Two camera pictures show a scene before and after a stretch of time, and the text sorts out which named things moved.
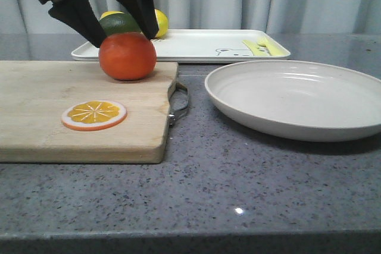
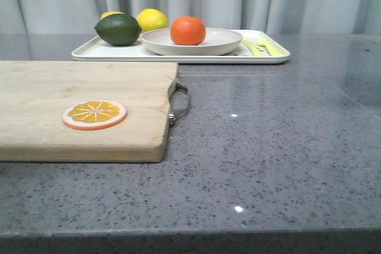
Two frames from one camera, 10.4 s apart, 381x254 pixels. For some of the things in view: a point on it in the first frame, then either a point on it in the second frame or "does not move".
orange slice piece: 93,115 does not move
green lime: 118,22 does not move
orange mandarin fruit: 128,56 to 187,31
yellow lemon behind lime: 108,13 does not move
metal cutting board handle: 172,116 does not move
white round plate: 299,100 to 217,41
